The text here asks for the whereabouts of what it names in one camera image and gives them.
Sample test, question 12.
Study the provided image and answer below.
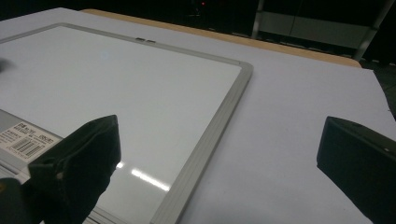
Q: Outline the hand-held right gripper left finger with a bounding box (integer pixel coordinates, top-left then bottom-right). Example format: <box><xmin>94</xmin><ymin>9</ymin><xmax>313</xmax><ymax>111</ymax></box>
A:
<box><xmin>21</xmin><ymin>114</ymin><xmax>122</xmax><ymax>224</ymax></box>

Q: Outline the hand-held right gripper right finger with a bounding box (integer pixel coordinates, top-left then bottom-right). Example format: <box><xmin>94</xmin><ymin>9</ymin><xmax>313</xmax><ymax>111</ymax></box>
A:
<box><xmin>316</xmin><ymin>116</ymin><xmax>396</xmax><ymax>224</ymax></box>

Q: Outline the grey framed whiteboard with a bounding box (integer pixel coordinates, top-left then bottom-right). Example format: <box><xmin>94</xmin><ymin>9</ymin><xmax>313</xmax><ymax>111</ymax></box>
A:
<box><xmin>0</xmin><ymin>21</ymin><xmax>254</xmax><ymax>224</ymax></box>

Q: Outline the white barcode label sticker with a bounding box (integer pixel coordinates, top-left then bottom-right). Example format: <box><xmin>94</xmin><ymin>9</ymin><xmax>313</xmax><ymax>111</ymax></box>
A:
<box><xmin>0</xmin><ymin>121</ymin><xmax>62</xmax><ymax>161</ymax></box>

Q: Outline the white table cover sheet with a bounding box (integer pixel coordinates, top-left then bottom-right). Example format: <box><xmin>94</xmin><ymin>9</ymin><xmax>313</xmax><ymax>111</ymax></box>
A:
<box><xmin>0</xmin><ymin>7</ymin><xmax>396</xmax><ymax>224</ymax></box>

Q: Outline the grey metal shelf rack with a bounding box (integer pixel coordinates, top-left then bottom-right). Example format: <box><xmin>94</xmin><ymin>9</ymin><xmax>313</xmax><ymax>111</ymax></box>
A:
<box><xmin>250</xmin><ymin>0</ymin><xmax>396</xmax><ymax>63</ymax></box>

